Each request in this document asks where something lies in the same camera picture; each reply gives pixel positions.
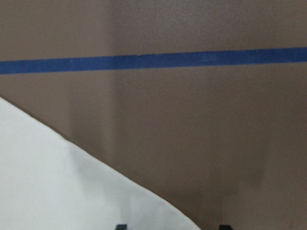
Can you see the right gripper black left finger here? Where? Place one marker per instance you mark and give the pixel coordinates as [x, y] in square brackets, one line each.
[120, 227]

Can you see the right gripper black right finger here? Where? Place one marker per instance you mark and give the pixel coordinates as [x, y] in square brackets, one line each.
[225, 227]

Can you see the cream long sleeve printed shirt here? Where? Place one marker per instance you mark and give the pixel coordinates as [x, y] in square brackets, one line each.
[48, 183]

